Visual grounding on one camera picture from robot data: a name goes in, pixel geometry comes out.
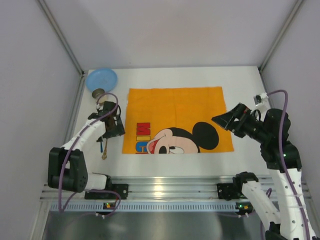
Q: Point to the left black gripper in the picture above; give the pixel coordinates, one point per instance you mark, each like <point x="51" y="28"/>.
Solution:
<point x="114" y="132"/>

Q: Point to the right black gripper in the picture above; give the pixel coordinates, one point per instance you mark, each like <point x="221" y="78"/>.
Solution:
<point x="236" y="122"/>

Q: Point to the gold metal spoon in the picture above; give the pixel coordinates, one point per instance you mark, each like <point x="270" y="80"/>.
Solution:
<point x="104" y="153"/>

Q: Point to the orange Mickey Mouse placemat cloth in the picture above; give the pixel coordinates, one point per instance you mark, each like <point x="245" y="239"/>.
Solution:
<point x="175" y="121"/>

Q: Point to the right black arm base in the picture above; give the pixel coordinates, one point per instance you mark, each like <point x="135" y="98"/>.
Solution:
<point x="229" y="191"/>

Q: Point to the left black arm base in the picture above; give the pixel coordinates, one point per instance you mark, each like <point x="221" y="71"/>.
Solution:
<point x="116" y="191"/>

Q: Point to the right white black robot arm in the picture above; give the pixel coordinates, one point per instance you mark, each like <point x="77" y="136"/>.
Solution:
<point x="288" y="220"/>

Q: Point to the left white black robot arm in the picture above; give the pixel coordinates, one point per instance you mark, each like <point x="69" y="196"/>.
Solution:
<point x="70" y="167"/>

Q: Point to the cream metal cup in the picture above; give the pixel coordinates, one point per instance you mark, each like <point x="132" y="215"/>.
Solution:
<point x="99" y="94"/>

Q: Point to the blue plastic plate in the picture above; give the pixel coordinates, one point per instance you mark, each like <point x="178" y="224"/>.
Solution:
<point x="102" y="78"/>

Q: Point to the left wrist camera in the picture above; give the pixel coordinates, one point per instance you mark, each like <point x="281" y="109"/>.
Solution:
<point x="99" y="107"/>

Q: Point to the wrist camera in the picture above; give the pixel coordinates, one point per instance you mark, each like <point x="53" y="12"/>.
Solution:
<point x="99" y="107"/>
<point x="261" y="99"/>

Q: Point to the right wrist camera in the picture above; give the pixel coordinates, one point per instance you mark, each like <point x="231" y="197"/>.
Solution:
<point x="261" y="99"/>

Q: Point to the right vertical aluminium frame post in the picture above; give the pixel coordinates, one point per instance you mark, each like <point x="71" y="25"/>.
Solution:
<point x="288" y="21"/>

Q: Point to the vertical aluminium frame post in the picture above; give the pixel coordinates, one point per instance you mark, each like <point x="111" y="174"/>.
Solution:
<point x="59" y="34"/>
<point x="288" y="21"/>

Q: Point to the slotted white cable duct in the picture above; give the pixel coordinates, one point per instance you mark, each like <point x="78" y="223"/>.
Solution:
<point x="127" y="206"/>

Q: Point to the left vertical aluminium frame post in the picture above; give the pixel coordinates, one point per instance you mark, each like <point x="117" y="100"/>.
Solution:
<point x="59" y="34"/>

